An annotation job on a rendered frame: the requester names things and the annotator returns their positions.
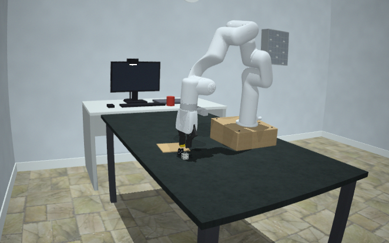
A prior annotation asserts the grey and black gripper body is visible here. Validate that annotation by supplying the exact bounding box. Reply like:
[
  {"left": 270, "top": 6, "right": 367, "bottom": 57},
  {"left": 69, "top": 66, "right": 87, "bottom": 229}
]
[{"left": 176, "top": 108, "right": 197, "bottom": 134}]

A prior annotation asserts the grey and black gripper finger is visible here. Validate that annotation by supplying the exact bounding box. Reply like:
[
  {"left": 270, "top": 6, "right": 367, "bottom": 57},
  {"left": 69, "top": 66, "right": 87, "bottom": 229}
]
[
  {"left": 185, "top": 125, "right": 197, "bottom": 148},
  {"left": 178, "top": 130, "right": 186, "bottom": 145}
]

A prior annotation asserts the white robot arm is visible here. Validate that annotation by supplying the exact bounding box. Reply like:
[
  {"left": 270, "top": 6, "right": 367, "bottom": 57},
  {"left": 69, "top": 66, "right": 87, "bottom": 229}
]
[{"left": 180, "top": 21, "right": 273, "bottom": 127}]

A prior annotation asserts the beige square mat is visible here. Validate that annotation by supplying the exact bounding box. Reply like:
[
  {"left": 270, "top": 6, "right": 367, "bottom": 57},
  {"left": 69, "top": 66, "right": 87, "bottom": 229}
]
[{"left": 156, "top": 143, "right": 190, "bottom": 153}]

